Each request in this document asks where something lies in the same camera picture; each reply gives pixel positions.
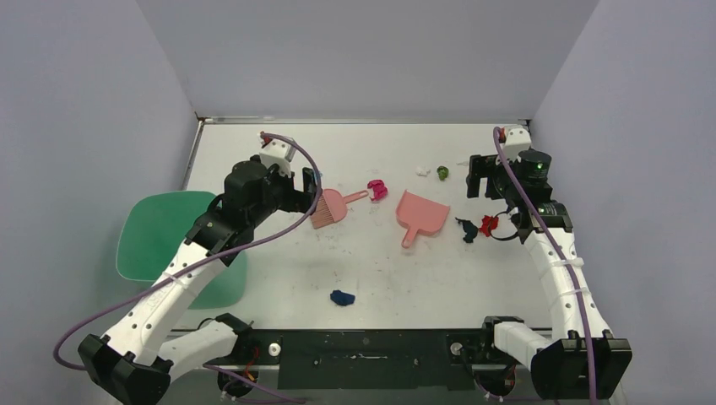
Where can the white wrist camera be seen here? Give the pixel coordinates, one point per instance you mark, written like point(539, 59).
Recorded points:
point(276, 152)
point(514, 139)

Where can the pink hand brush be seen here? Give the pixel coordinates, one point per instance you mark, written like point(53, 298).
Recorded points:
point(332, 207)

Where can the green paper scrap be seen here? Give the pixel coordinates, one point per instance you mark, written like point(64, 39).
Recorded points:
point(442, 172)

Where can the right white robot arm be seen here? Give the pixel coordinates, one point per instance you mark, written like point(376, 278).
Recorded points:
point(582, 359)

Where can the pink dustpan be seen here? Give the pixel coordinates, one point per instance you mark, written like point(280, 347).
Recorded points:
point(419, 216)

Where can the dark blue paper scrap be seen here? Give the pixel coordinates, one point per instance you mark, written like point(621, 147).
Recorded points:
point(342, 298)

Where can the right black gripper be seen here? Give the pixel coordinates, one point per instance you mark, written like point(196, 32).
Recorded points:
point(480, 175)

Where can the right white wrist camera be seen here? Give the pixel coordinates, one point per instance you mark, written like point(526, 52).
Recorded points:
point(514, 139)

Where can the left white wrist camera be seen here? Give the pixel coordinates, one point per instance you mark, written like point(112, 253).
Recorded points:
point(276, 152)

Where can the magenta paper scrap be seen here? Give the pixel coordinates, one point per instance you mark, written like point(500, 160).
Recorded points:
point(378, 189)

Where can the green trash bin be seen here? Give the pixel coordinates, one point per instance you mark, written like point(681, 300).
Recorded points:
point(150, 237)

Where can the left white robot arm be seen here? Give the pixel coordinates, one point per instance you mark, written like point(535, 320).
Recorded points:
point(134, 361)

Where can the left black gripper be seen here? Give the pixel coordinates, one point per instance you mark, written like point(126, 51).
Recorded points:
point(298, 201)

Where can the red paper scrap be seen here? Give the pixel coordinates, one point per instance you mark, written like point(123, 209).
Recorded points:
point(488, 224)

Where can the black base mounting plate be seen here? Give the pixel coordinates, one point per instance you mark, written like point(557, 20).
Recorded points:
point(369, 359)

